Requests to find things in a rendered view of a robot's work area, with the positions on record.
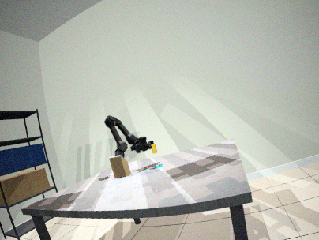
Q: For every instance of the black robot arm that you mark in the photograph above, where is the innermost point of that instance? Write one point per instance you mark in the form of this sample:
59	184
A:
122	145

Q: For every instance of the yellow cylinder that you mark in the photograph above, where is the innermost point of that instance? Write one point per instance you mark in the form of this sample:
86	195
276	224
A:
154	148

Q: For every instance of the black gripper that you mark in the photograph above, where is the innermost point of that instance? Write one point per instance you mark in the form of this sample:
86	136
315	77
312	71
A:
144	146

